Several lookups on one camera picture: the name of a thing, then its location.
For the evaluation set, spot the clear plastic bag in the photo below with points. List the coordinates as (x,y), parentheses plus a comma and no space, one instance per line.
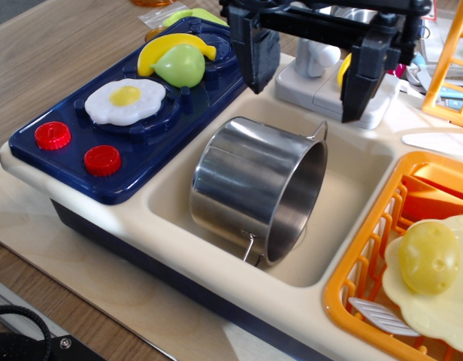
(155,17)

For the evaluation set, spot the yellow toy banana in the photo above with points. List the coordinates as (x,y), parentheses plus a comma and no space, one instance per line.
(154,50)

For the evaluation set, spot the white toy faucet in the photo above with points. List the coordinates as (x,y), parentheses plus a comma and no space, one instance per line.
(311,82)

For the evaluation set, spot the orange toy cheese wedge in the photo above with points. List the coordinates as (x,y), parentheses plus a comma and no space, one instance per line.
(432,192)

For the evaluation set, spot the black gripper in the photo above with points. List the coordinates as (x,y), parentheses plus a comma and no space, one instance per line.
(389,39)

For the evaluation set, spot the red stove knob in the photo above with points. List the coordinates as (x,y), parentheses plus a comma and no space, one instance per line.
(53,135)
(102,160)

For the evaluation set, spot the cream toy kitchen sink unit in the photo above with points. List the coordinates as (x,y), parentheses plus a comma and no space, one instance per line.
(153,229)

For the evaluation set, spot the toy fried egg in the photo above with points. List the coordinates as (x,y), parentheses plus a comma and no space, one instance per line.
(124,102)

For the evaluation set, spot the orange dish basket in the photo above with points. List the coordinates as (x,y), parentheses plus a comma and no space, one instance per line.
(359,272)

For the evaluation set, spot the red stove knob right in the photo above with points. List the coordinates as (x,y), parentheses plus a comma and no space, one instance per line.
(102,160)

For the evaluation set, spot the stainless steel pot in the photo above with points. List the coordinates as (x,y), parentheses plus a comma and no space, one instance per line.
(256,185)

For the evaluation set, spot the red stove knob left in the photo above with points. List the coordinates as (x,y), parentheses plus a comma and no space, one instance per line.
(53,135)

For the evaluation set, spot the white toy spatula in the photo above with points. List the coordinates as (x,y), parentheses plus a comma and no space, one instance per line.
(381,317)

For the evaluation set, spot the green toy pear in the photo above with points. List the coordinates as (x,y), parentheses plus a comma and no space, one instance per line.
(182,65)

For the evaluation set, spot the yellow toy potato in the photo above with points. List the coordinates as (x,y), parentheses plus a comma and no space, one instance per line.
(429,258)

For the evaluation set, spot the green toy piece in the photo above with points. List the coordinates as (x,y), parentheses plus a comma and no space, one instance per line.
(195,12)

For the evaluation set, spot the blue toy stove top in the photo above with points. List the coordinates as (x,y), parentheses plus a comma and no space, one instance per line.
(146,146)

